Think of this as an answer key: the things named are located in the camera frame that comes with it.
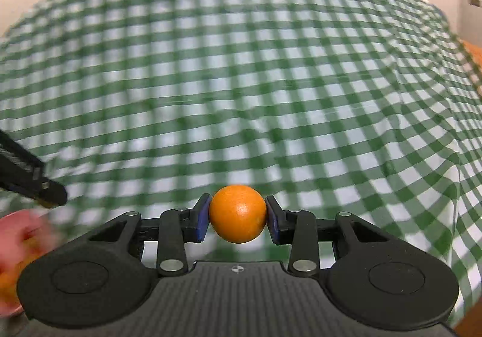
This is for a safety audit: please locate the orange tangerine front cluster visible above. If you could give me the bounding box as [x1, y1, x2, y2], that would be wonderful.
[209, 185, 267, 244]

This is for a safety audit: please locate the pink round plate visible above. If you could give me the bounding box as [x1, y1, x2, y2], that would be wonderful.
[0, 210, 58, 318]

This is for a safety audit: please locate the orange tangerine on plate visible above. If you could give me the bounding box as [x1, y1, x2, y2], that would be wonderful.
[1, 236, 44, 311]

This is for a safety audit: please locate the green white checkered cloth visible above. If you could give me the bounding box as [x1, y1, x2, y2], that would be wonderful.
[1, 0, 481, 324]

